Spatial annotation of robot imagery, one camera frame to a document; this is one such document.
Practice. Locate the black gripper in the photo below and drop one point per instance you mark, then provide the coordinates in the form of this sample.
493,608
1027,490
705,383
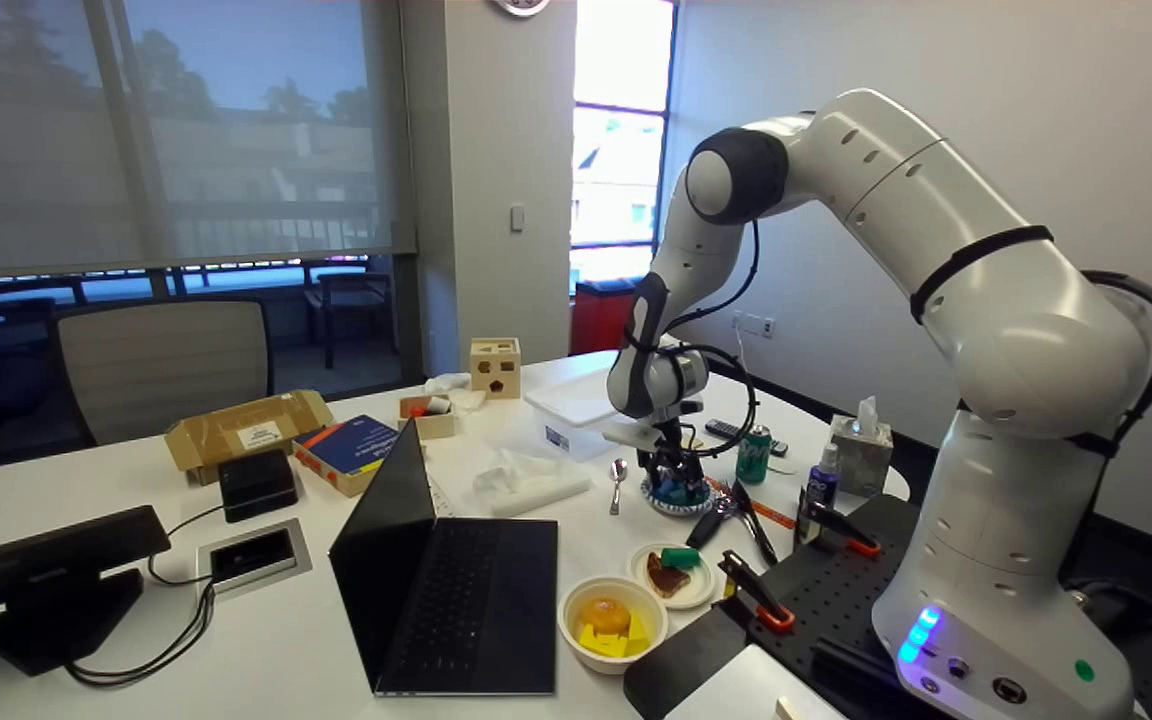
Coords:
674,453

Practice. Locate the metal spoon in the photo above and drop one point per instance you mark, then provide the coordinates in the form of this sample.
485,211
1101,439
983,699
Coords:
618,470

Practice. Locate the green toy block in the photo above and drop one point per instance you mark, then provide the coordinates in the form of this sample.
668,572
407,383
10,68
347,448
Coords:
682,558

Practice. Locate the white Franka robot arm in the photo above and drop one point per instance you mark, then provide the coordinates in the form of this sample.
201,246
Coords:
1030,347

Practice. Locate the white bowl with toy blocks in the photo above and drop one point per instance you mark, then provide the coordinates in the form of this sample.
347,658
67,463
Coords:
679,511

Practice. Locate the white bowl with yellow contents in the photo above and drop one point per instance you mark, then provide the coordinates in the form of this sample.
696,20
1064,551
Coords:
615,625

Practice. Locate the thick black marker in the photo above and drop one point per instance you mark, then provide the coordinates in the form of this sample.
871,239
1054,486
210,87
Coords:
705,531

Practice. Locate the grey remote control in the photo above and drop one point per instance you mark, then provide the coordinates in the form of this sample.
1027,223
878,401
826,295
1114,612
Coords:
730,432

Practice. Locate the green soda can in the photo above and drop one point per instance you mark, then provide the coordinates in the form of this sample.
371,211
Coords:
752,456

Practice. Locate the long black tool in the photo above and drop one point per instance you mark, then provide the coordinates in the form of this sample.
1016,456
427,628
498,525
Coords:
752,525

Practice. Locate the brown bread piece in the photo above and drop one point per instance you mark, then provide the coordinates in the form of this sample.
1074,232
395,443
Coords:
664,576

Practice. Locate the orange marker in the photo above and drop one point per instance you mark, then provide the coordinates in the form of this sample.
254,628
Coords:
769,513

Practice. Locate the small white plate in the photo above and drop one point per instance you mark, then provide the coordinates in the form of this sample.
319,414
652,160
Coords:
701,588

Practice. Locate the short black pen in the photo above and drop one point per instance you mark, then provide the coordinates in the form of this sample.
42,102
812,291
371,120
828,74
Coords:
797,513

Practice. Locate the white plastic lidded container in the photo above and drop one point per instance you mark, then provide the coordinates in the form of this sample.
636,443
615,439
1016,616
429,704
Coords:
568,407

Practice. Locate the black clamp with orange tip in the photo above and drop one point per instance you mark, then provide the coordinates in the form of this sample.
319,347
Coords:
846,531
758,593

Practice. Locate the clear plastic bag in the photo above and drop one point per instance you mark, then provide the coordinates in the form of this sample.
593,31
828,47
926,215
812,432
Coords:
523,483

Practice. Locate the red bin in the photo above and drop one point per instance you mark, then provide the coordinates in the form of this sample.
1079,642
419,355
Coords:
596,320

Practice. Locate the grey tissue box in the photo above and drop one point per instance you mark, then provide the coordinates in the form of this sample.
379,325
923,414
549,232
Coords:
859,463

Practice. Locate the black mounting board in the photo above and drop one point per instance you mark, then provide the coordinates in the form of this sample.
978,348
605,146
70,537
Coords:
828,602

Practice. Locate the wooden shape sorter cube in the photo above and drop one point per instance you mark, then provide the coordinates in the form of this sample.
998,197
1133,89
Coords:
493,369

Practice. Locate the white paper sheet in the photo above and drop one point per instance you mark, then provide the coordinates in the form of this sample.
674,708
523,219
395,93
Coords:
750,689

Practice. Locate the black open laptop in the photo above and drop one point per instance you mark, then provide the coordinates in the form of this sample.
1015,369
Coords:
470,607

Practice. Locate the blue and orange book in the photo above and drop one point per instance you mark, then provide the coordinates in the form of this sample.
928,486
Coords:
351,448

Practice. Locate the dark background chair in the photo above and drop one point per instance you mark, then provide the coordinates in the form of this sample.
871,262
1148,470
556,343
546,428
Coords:
352,305

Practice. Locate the small black box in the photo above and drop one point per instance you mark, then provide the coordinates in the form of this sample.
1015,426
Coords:
259,486

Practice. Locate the table power outlet panel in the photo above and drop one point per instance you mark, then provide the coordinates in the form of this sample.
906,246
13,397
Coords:
254,552

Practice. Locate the cardboard box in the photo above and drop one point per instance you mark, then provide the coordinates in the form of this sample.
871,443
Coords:
245,432

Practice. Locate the padded office chair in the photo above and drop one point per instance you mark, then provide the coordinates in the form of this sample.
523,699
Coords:
163,364

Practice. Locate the grey roller window blind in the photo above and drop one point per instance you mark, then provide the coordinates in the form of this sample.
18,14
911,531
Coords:
243,133

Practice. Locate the white light switch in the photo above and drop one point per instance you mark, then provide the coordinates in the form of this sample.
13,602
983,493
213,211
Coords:
516,223

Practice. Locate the wall clock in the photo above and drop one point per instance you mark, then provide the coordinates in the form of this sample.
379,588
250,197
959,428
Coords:
523,6

